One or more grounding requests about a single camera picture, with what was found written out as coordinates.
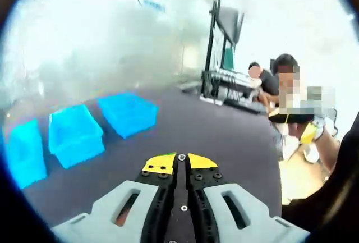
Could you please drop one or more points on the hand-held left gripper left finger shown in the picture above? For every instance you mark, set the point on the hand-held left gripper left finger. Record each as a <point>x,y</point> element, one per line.
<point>106,215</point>

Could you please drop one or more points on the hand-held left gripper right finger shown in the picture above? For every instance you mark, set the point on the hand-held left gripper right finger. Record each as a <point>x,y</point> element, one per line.
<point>252,217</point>

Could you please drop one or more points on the single silver washer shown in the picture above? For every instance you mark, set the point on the single silver washer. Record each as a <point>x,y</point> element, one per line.
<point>184,208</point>

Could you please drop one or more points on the blue plastic bin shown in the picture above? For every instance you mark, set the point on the blue plastic bin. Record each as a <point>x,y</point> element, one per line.
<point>75,133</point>
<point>25,153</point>
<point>126,111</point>

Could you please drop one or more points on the small silver nut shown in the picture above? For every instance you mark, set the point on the small silver nut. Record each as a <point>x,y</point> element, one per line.
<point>181,157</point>

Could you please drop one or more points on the black equipment stand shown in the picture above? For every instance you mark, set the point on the black equipment stand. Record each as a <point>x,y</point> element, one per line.
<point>244,104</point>

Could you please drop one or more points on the person's black shirt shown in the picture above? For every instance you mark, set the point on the person's black shirt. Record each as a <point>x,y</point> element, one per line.
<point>322,215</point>

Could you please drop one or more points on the white device with ports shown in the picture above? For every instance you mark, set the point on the white device with ports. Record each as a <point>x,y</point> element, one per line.
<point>232,76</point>

